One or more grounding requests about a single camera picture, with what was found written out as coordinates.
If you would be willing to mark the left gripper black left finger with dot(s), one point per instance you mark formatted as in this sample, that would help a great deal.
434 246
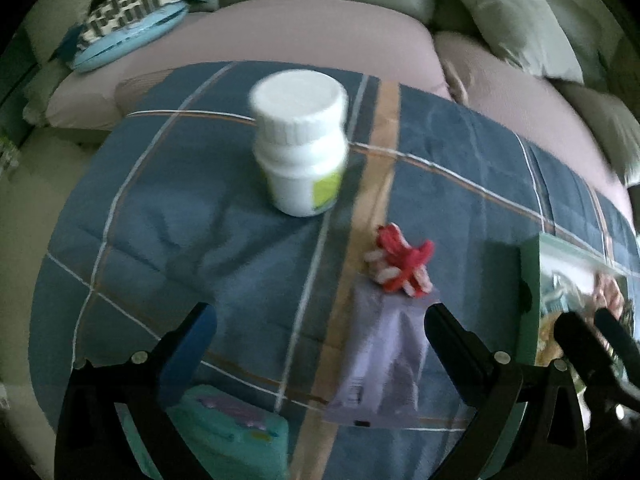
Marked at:
180 352

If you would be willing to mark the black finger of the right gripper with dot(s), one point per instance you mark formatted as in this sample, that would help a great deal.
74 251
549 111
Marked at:
592 363
621 342

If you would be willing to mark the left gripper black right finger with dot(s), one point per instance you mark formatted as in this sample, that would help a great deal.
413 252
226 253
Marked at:
470 366

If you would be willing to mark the blue face mask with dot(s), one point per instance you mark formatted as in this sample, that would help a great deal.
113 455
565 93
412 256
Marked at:
564 295

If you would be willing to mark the pink white fuzzy cloth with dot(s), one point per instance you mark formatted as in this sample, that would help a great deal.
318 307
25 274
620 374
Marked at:
607 295

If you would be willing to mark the pink cream fabric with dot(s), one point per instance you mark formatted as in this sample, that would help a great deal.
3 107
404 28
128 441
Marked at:
548 348

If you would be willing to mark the teal rimmed white tray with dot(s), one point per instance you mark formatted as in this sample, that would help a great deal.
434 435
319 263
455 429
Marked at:
544 254

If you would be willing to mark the teal plastic toy box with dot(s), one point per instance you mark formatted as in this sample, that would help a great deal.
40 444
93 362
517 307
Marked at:
231 438

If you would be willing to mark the blue plaid tablecloth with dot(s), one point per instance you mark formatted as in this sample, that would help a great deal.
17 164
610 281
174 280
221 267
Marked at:
174 210

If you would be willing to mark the grey throw pillow small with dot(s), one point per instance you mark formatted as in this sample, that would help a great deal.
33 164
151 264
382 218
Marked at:
612 124

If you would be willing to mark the white medicine bottle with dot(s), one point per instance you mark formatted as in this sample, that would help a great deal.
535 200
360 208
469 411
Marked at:
300 144

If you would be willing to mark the grey throw pillow large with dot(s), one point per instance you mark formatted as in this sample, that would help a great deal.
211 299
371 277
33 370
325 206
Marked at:
527 35

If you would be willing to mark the blue patterned cushion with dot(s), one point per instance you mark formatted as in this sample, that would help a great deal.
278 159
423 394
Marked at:
118 27

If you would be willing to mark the pink sofa seat cover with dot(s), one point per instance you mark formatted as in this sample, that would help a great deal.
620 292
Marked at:
348 36

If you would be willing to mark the grey green sectional sofa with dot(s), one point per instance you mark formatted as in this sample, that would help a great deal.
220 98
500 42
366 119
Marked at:
400 0

